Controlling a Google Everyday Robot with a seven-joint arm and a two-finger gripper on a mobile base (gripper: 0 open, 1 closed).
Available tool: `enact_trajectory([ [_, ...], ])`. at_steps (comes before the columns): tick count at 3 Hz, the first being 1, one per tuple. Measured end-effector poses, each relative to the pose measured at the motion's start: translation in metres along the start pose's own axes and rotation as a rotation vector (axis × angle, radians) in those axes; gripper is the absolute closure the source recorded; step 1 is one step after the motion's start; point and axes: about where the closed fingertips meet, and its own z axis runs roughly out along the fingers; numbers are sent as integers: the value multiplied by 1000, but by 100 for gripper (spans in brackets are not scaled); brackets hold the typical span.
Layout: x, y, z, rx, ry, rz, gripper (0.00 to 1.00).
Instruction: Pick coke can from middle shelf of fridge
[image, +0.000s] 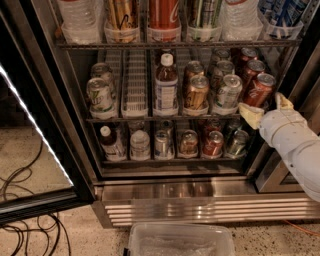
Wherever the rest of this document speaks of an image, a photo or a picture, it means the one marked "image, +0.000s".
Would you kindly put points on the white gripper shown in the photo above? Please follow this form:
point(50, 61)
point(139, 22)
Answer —
point(279, 127)

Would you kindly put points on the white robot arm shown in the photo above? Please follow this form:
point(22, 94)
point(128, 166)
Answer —
point(303, 163)

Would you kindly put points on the front silver can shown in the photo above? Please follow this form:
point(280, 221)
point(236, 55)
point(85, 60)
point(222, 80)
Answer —
point(228, 91)

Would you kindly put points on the green can bottom shelf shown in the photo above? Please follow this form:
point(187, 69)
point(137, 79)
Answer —
point(237, 143)

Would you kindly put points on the red can bottom shelf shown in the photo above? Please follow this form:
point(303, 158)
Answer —
point(213, 144)

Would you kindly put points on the front gold can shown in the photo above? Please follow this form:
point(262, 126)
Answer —
point(196, 93)

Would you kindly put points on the rear silver can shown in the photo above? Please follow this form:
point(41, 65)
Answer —
point(220, 55)

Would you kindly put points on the gold can bottom shelf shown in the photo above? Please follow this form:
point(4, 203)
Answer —
point(189, 142)

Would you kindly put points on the rear gold can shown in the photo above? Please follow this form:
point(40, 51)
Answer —
point(193, 68)

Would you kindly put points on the top shelf blue can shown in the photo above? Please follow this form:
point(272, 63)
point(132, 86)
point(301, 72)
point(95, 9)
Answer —
point(281, 18)

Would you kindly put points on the top shelf right water bottle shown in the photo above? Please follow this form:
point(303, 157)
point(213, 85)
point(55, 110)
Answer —
point(240, 20)

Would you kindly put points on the brown tea bottle middle shelf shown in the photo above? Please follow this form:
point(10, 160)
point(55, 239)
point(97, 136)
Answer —
point(166, 84)

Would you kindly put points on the brown tea bottle shelf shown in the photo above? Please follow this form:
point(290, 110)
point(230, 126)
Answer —
point(111, 142)
point(166, 84)

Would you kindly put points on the silver blue can bottom shelf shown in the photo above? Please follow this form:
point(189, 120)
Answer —
point(163, 147)

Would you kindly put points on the top shelf green can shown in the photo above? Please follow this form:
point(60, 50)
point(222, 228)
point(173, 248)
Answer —
point(203, 20)

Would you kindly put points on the stainless steel fridge body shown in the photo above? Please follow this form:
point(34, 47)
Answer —
point(189, 188)

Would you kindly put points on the clear water bottle bottom shelf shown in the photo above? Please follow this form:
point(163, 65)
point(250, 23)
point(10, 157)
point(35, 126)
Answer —
point(140, 146)

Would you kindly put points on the top shelf red coke can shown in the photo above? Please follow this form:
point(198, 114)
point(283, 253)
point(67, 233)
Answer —
point(163, 19)

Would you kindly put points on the brown tea bottle bottom shelf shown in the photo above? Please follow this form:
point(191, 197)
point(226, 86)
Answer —
point(111, 142)

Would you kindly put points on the top shelf gold can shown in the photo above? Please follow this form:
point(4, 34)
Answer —
point(122, 21)

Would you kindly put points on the front green white can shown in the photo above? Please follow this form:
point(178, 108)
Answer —
point(99, 94)

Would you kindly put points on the green white can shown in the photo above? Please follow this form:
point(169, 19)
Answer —
point(99, 94)
point(104, 71)

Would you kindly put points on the rear green white can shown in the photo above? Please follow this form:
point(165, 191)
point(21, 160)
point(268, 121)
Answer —
point(104, 71)

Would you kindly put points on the top shelf left water bottle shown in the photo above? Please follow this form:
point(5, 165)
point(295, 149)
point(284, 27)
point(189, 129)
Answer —
point(80, 22)

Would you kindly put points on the open glass fridge door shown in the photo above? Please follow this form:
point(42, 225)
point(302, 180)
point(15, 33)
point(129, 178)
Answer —
point(44, 164)

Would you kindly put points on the clear plastic bin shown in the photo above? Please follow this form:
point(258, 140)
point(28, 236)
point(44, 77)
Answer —
point(179, 239)

